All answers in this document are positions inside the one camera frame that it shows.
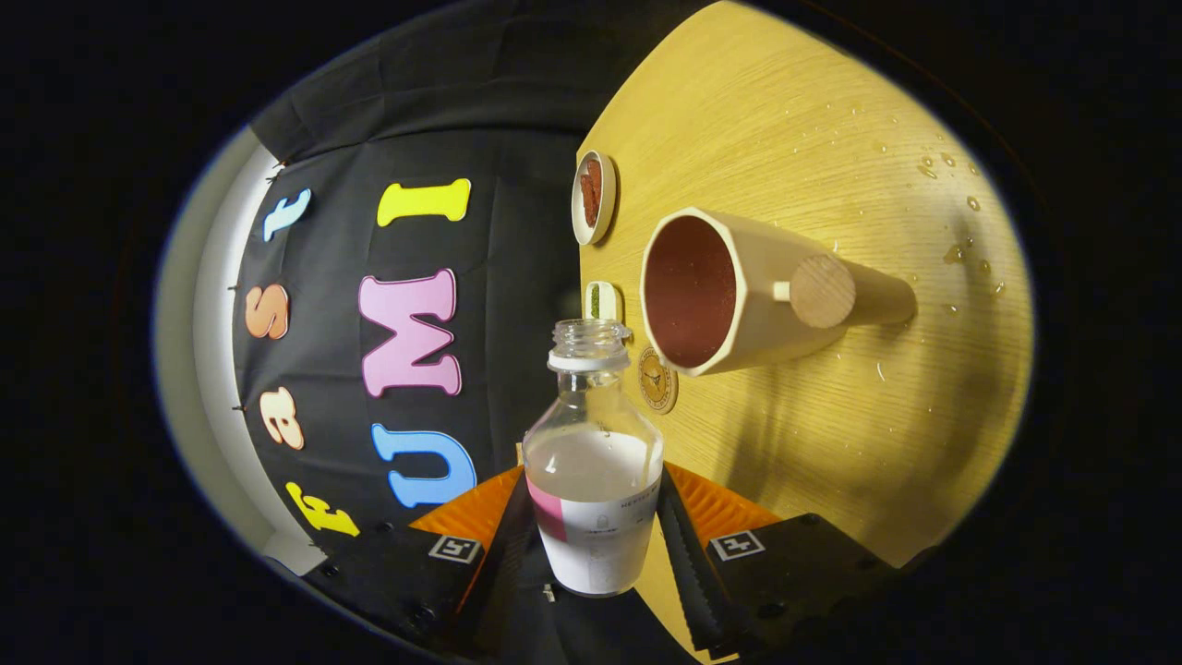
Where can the clear juice bottle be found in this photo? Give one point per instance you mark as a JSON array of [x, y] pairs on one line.
[[591, 499]]

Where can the white plate of red food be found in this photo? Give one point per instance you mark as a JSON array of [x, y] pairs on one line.
[[591, 194]]

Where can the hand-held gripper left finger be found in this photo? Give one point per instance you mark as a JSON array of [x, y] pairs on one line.
[[503, 573]]

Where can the black backdrop cloth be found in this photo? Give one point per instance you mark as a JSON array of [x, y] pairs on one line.
[[517, 231]]

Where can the wooden table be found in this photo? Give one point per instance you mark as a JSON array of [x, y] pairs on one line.
[[766, 111]]

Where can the white divided dish of beans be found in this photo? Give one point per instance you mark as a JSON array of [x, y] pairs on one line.
[[602, 300]]

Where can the round wooden coaster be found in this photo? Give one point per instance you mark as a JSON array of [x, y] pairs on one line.
[[657, 383]]

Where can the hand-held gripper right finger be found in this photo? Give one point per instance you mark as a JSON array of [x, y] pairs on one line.
[[688, 573]]

